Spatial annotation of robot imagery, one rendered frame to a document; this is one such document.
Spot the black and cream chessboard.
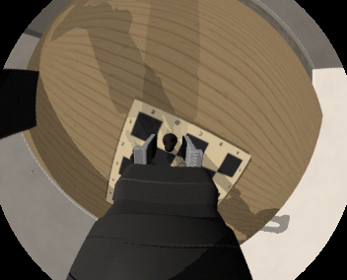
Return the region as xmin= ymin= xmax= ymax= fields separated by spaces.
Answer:
xmin=106 ymin=100 xmax=251 ymax=205

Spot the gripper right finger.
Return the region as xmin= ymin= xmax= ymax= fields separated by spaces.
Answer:
xmin=181 ymin=136 xmax=203 ymax=167

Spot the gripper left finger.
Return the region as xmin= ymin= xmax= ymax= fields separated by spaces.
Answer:
xmin=134 ymin=134 xmax=158 ymax=165

